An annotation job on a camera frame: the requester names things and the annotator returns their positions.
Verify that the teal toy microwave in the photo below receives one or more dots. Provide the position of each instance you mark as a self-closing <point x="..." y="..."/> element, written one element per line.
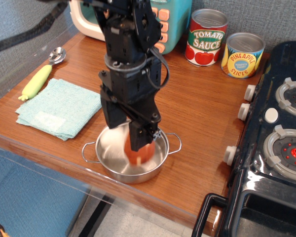
<point x="174" y="15"/>

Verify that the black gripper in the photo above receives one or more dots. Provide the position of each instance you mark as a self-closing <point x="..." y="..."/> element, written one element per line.
<point x="127" y="92"/>

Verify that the light blue folded cloth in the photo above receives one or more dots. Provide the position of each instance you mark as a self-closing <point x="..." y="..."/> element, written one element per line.
<point x="62" y="109"/>

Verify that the pineapple slices can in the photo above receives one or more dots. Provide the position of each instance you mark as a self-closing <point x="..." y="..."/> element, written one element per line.
<point x="242" y="55"/>

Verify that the tomato sauce can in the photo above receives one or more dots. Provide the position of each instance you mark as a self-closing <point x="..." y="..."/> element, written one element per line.
<point x="206" y="33"/>

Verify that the brown white plush mushroom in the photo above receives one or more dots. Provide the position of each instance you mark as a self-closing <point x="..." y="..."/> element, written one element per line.
<point x="119" y="139"/>

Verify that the black toy stove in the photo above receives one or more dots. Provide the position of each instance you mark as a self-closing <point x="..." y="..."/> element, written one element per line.
<point x="261" y="200"/>

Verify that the yellow-green handled metal spoon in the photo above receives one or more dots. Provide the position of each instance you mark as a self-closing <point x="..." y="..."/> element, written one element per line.
<point x="33" y="87"/>

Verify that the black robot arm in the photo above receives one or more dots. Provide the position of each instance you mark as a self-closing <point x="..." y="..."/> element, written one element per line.
<point x="131" y="31"/>

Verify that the stainless steel pot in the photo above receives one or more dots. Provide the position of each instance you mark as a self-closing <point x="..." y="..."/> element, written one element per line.
<point x="112" y="150"/>

